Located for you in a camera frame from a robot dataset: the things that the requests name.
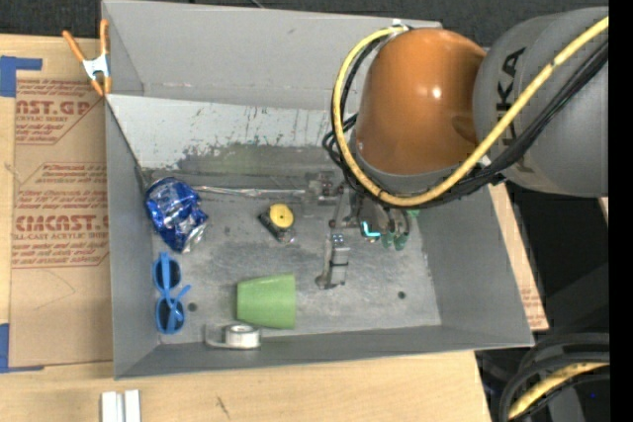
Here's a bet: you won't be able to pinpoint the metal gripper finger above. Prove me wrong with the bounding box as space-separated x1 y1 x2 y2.
315 233 352 292
308 171 347 207

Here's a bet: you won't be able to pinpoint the grey metal bin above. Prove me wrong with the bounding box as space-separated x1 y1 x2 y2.
100 0 536 380

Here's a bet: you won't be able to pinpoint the yellow and black small tool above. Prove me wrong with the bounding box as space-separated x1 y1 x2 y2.
257 203 297 244

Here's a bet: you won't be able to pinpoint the green cup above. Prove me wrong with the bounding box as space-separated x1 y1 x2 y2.
234 272 298 331

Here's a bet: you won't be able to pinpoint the white and grey tape roll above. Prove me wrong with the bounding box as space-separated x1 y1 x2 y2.
203 321 262 351

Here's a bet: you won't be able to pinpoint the blue and silver crumpled packet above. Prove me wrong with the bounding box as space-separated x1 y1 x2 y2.
143 176 210 255

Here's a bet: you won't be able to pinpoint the blue sunglasses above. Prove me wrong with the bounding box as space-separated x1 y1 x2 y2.
151 251 193 336

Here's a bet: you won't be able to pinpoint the brown cardboard board, red print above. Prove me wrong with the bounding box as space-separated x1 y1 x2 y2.
0 33 551 374

